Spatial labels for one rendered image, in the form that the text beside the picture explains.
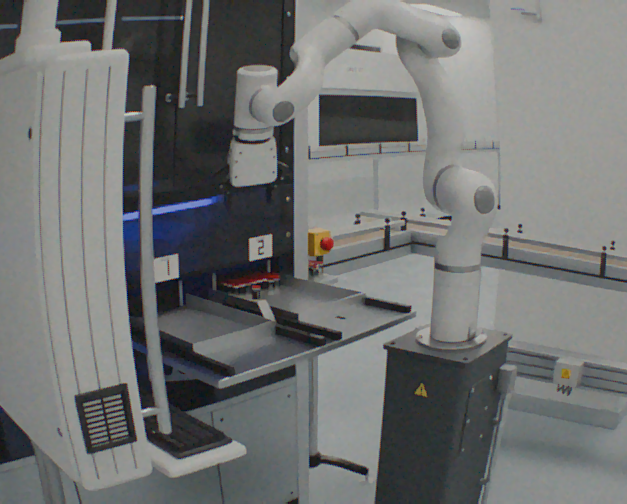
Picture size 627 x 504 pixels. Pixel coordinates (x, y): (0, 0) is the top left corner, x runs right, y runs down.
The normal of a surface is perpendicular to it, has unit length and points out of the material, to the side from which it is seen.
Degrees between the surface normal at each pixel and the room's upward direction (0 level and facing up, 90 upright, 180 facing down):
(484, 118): 90
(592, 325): 90
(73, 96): 90
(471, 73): 90
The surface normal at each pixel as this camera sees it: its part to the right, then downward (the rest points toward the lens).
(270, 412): 0.74, 0.14
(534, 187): -0.67, 0.15
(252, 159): 0.39, 0.47
